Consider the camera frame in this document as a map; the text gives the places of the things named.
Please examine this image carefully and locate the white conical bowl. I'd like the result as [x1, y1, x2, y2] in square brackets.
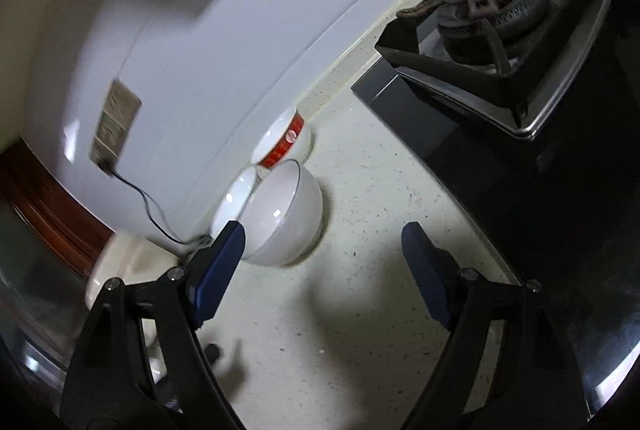
[209, 166, 260, 239]

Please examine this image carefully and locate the green rimmed white bowl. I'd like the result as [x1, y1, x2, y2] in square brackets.
[240, 159, 323, 266]

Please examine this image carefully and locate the red rimmed white bowl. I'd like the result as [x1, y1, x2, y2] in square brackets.
[250, 106, 312, 170]

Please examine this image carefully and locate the cream rice cooker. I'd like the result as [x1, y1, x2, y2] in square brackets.
[84, 232, 181, 386]

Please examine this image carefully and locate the black gas stove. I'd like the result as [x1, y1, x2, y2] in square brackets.
[354, 0, 639, 160]

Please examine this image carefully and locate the wooden window frame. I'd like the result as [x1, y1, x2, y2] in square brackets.
[1, 138, 113, 278]

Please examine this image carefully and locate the black power cable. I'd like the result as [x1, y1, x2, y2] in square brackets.
[96, 156, 212, 247]

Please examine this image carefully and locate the wall socket panel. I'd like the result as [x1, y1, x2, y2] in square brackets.
[90, 79, 142, 166]

